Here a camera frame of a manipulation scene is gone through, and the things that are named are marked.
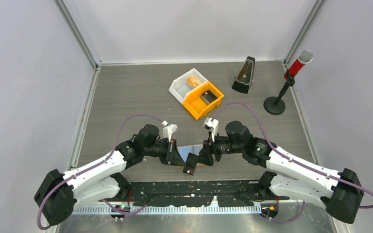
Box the blue credit card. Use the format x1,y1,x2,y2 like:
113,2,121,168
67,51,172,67
177,144,203,162

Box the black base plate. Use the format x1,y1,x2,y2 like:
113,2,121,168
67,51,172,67
98,180,290,208

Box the orange box in white bin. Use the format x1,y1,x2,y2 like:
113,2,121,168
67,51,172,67
186,75,203,89

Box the orange card holder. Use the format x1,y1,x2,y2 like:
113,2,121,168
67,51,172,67
177,144,206,168

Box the black metronome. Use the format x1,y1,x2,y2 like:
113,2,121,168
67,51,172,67
232,56,255,94

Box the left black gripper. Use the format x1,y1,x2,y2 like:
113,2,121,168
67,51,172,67
143,138,186,166

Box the black microphone stand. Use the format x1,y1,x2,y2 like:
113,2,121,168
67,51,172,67
263,69,295,115

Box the white plastic bin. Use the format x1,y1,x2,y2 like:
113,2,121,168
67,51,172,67
169,68,208,104

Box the black cards in yellow bin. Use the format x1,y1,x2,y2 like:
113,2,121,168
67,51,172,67
200,90,218,105

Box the red microphone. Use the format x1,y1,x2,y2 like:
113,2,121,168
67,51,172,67
284,50,313,80

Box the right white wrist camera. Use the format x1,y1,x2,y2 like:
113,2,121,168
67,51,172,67
203,117,219,142

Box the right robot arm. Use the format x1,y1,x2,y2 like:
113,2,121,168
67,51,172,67
199,118,364,224

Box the yellow plastic bin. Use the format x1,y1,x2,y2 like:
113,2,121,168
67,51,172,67
182,82,224,120

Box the white toothed rail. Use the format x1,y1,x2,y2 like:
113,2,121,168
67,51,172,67
73,203,262,215

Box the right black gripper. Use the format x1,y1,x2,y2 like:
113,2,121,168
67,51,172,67
195,131,244,166

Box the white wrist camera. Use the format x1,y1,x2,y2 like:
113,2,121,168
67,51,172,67
203,117,219,142
161,120,178,141

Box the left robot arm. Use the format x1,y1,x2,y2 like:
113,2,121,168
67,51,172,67
34,124,185,227

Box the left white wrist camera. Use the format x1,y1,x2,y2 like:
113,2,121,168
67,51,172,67
161,120,178,141

